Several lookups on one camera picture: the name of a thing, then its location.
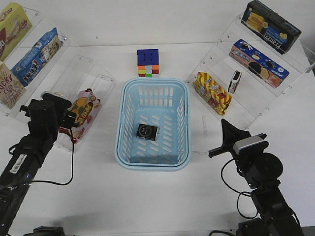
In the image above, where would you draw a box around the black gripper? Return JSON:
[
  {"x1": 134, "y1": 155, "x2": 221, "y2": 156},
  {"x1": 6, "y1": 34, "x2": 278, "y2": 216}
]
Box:
[
  {"x1": 208, "y1": 119, "x2": 267, "y2": 158},
  {"x1": 41, "y1": 92, "x2": 77, "y2": 128}
]

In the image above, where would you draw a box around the bread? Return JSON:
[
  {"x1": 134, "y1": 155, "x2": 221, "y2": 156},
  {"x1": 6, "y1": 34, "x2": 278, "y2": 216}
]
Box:
[{"x1": 53, "y1": 90, "x2": 69, "y2": 99}]

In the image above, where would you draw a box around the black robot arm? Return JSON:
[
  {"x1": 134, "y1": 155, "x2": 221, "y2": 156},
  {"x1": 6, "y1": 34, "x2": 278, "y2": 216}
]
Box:
[
  {"x1": 209, "y1": 119, "x2": 303, "y2": 236},
  {"x1": 0, "y1": 92, "x2": 76, "y2": 236}
]

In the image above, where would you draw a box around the black white tissue pack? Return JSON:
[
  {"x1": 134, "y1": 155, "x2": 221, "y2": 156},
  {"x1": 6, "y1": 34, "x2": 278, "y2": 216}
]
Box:
[{"x1": 228, "y1": 71, "x2": 242, "y2": 93}]

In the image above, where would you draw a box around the light blue plastic basket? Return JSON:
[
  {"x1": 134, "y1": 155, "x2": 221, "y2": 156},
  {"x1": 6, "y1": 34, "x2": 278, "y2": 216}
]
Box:
[{"x1": 115, "y1": 78, "x2": 191, "y2": 171}]

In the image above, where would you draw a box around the pink fruit snack bag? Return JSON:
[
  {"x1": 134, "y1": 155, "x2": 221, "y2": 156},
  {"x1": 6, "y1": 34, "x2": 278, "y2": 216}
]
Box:
[{"x1": 59, "y1": 88, "x2": 102, "y2": 144}]

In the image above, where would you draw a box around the red yellow striped snack bag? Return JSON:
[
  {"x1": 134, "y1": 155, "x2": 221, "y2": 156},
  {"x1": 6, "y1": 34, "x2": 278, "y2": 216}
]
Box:
[{"x1": 193, "y1": 72, "x2": 232, "y2": 116}]

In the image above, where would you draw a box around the right clear acrylic shelf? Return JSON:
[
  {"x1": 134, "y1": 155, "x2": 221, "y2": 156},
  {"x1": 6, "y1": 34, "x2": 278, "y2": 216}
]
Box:
[{"x1": 186, "y1": 16, "x2": 315, "y2": 142}]

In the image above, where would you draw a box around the clear acrylic shelf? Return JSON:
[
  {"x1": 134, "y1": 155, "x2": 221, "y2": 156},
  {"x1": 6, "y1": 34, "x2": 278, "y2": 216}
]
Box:
[
  {"x1": 186, "y1": 16, "x2": 315, "y2": 142},
  {"x1": 0, "y1": 6, "x2": 117, "y2": 154}
]

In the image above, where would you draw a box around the beige Pocky box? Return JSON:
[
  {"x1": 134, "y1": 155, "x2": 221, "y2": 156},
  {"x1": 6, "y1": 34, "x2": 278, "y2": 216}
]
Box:
[{"x1": 0, "y1": 61, "x2": 26, "y2": 109}]

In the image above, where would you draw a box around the blue cookie bag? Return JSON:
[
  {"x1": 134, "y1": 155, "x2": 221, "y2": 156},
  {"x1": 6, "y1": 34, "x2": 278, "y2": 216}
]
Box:
[{"x1": 11, "y1": 28, "x2": 63, "y2": 87}]

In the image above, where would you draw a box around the left clear acrylic shelf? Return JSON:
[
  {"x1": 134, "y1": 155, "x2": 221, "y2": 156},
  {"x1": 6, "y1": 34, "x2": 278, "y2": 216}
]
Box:
[{"x1": 0, "y1": 6, "x2": 117, "y2": 154}]

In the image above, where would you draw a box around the blue sandwich cookie box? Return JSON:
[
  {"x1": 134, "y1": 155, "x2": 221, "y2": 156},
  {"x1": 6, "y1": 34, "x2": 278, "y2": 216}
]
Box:
[{"x1": 229, "y1": 39, "x2": 290, "y2": 88}]

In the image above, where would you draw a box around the multicolour puzzle cube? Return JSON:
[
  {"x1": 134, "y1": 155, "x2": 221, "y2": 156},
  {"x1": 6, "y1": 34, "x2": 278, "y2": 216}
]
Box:
[{"x1": 137, "y1": 49, "x2": 159, "y2": 77}]

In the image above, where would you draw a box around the yellow-green snack box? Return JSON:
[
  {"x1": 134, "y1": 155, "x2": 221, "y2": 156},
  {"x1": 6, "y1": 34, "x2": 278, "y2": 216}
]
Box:
[{"x1": 0, "y1": 2, "x2": 32, "y2": 61}]

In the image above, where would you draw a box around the black Franzzi biscuit box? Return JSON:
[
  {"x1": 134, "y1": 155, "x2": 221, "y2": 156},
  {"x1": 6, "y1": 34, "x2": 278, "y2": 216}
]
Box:
[{"x1": 241, "y1": 0, "x2": 302, "y2": 55}]

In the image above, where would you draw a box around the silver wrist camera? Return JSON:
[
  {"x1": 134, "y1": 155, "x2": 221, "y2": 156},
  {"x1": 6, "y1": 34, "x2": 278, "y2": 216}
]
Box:
[{"x1": 233, "y1": 135, "x2": 269, "y2": 155}]

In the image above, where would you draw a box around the right black cable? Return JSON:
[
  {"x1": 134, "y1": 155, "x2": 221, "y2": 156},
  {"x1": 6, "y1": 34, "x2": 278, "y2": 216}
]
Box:
[{"x1": 208, "y1": 157, "x2": 261, "y2": 236}]

